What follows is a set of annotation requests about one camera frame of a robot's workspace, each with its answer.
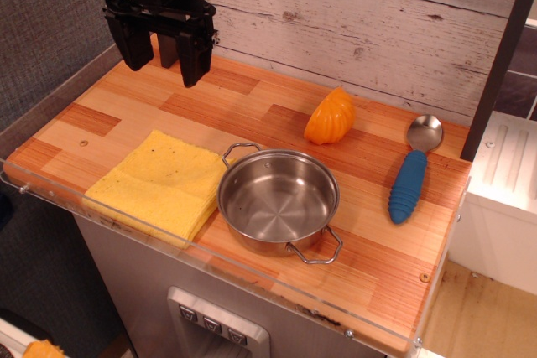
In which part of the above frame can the dark vertical post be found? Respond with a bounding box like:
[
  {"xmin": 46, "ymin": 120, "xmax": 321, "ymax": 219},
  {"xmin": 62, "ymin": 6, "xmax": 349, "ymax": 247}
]
[
  {"xmin": 460, "ymin": 0, "xmax": 534, "ymax": 162},
  {"xmin": 157, "ymin": 34, "xmax": 179, "ymax": 69}
]

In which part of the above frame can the blue handled metal spoon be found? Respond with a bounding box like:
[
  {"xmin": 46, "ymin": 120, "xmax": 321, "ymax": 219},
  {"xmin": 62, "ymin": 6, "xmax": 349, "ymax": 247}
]
[{"xmin": 388, "ymin": 115, "xmax": 443, "ymax": 225}]

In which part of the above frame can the silver dispenser button panel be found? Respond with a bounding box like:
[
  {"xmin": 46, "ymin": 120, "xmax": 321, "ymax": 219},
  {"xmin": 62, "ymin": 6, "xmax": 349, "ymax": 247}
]
[{"xmin": 167, "ymin": 287, "xmax": 271, "ymax": 357}]

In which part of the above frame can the orange plastic toy slice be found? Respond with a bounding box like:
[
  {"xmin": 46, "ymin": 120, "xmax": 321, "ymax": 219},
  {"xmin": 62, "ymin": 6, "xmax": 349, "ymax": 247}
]
[{"xmin": 303, "ymin": 87, "xmax": 356, "ymax": 145}]

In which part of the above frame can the yellow folded towel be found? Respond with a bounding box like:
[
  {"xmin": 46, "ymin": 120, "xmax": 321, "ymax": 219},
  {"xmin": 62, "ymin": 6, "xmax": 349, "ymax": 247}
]
[{"xmin": 83, "ymin": 130, "xmax": 227, "ymax": 249}]

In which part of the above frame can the dark vertical post right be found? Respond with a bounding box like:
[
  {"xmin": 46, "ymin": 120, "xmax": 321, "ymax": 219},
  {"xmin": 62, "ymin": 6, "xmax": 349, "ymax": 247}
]
[{"xmin": 460, "ymin": 0, "xmax": 534, "ymax": 162}]

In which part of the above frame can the clear acrylic front guard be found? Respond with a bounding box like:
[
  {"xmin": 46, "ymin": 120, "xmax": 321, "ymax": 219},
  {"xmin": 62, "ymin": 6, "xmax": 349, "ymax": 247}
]
[{"xmin": 3, "ymin": 153, "xmax": 471, "ymax": 357}]

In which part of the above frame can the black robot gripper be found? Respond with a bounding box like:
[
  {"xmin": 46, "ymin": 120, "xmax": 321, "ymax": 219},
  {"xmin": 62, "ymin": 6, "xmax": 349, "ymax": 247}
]
[{"xmin": 103, "ymin": 0, "xmax": 217, "ymax": 88}]

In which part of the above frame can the small stainless steel pot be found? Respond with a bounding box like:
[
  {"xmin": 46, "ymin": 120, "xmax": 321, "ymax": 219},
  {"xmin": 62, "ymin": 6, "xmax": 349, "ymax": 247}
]
[{"xmin": 216, "ymin": 143, "xmax": 343, "ymax": 265}]

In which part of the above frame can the dark vertical post left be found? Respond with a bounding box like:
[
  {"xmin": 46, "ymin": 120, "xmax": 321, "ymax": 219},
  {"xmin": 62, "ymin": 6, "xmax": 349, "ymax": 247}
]
[{"xmin": 157, "ymin": 34, "xmax": 179, "ymax": 69}]

